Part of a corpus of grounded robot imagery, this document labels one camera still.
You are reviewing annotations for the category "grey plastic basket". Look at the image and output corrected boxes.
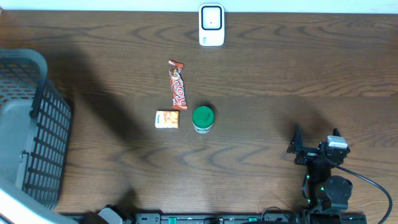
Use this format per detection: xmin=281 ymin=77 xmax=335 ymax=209
xmin=1 ymin=49 xmax=73 ymax=223

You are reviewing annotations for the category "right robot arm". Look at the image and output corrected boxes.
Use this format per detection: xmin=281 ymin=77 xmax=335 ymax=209
xmin=287 ymin=127 xmax=353 ymax=223

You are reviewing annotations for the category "orange snack box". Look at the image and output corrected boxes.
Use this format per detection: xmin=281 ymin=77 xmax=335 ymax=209
xmin=155 ymin=111 xmax=179 ymax=129

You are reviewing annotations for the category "green lid jar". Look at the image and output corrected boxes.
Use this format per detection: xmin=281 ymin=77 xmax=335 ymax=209
xmin=192 ymin=106 xmax=215 ymax=134

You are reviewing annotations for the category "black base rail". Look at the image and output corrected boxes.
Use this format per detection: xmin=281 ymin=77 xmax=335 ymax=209
xmin=67 ymin=212 xmax=367 ymax=224

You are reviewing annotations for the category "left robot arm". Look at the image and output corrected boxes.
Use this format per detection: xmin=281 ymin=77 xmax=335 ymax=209
xmin=96 ymin=132 xmax=300 ymax=223

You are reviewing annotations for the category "white barcode scanner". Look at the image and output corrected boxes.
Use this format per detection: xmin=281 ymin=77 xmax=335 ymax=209
xmin=198 ymin=4 xmax=225 ymax=47

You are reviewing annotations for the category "orange chocolate bar wrapper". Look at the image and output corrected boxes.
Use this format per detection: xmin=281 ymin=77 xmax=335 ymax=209
xmin=169 ymin=60 xmax=188 ymax=110

